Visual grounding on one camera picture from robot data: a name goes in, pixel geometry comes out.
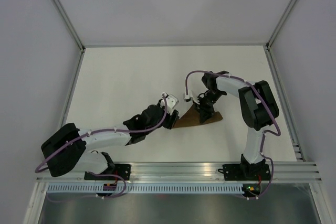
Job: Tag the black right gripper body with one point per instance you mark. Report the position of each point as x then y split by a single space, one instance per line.
206 103

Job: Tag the aluminium front mounting rail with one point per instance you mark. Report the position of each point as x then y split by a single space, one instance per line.
207 172

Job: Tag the brown cloth napkin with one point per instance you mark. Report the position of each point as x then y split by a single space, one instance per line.
192 118

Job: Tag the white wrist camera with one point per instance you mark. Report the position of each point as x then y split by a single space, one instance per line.
190 96
168 101

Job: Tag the aluminium frame rail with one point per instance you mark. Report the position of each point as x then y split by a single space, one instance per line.
284 16

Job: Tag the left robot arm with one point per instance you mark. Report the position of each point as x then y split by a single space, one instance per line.
72 149

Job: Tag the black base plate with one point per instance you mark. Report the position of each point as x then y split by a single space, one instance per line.
241 172
121 170

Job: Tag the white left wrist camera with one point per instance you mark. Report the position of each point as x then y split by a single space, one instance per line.
168 101

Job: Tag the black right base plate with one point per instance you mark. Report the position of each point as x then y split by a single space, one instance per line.
241 172

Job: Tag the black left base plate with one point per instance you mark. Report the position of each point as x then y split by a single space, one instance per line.
121 170

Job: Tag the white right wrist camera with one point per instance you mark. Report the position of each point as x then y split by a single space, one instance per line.
190 96

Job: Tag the white slotted cable duct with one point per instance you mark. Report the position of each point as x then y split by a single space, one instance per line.
156 188

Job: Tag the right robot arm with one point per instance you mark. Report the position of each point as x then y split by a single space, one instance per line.
259 112

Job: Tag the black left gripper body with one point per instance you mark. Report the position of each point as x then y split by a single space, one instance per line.
170 119

